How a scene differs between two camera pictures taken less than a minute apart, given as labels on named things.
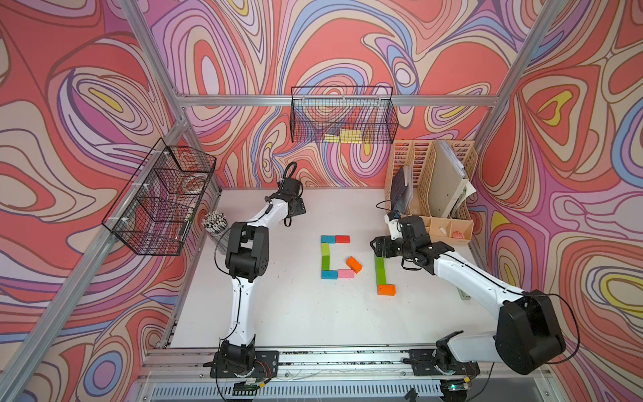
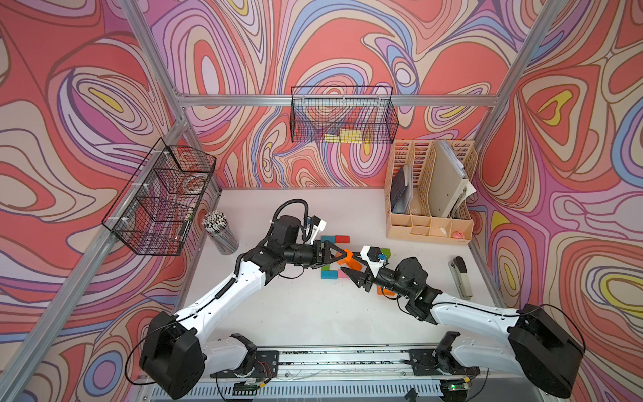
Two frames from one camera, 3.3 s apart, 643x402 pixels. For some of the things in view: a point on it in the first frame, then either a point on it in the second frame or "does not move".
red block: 342,239 does not move
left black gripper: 299,206 to 316,261
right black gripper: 379,248 to 359,279
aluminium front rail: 188,363 does not move
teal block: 329,275 does not move
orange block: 387,290 does not move
